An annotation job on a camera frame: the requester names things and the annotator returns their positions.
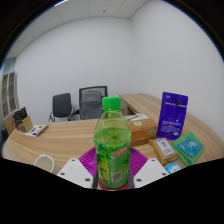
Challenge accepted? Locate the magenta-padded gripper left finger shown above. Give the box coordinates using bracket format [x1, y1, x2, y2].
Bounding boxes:
[57, 146, 99, 190]

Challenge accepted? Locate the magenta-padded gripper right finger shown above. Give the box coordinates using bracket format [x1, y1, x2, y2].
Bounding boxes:
[128, 146, 169, 190]

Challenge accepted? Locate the green drink bottle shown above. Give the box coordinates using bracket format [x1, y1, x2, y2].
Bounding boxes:
[93, 96, 132, 190]

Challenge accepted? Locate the small blue packet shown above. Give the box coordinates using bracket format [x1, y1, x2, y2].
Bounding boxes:
[164, 162, 183, 175]

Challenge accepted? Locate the tan packet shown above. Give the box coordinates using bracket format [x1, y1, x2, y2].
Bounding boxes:
[148, 137, 179, 165]

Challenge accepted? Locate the white and brown mug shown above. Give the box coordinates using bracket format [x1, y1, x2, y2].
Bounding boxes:
[33, 153, 62, 175]

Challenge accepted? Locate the orange-brown box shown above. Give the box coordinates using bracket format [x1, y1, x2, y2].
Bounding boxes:
[126, 117, 159, 147]

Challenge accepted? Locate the green packet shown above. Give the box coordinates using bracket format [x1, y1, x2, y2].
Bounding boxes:
[171, 131, 206, 167]

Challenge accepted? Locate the round grey paper disc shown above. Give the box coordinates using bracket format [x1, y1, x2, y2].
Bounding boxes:
[124, 113, 149, 122]

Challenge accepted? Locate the purple stand-up pouch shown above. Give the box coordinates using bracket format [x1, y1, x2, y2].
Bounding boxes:
[157, 91, 189, 141]

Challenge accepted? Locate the black mesh office chair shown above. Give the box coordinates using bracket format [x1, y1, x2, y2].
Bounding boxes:
[68, 85, 109, 121]

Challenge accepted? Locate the brown cardboard box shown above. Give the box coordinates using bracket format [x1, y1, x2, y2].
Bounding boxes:
[3, 114, 34, 134]

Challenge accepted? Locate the wooden side desk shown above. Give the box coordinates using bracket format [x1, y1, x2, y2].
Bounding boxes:
[118, 92, 164, 118]

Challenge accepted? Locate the wide dark brown box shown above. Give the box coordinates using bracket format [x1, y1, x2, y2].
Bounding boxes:
[12, 106, 28, 124]

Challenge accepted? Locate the wooden shelf cabinet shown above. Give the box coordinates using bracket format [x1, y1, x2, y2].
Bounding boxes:
[0, 70, 20, 120]

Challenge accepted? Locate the ceiling light panel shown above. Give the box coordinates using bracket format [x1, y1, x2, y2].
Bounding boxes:
[54, 0, 69, 7]

